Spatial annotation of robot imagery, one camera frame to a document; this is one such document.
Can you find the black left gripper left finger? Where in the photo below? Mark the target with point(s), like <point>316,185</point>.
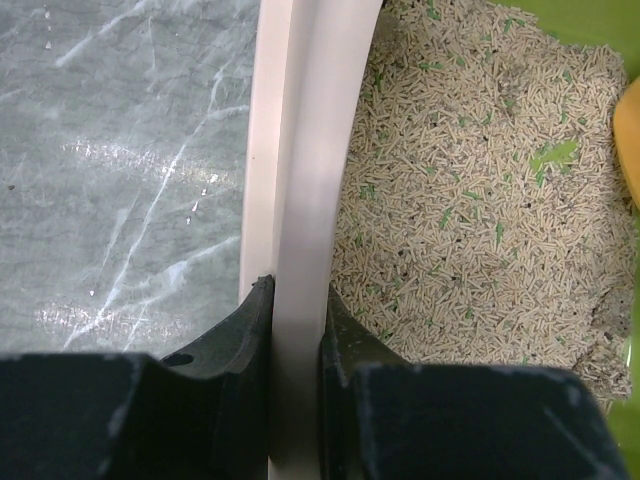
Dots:
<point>198,413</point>

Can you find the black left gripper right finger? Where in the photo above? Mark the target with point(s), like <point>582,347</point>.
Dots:
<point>385,418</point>

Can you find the beige green litter box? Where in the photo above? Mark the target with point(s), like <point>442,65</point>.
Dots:
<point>311,58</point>

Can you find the orange plastic litter scoop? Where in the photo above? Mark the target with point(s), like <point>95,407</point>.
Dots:
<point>626,131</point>

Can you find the beige cat litter pellets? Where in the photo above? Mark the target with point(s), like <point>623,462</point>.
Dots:
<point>483,215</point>

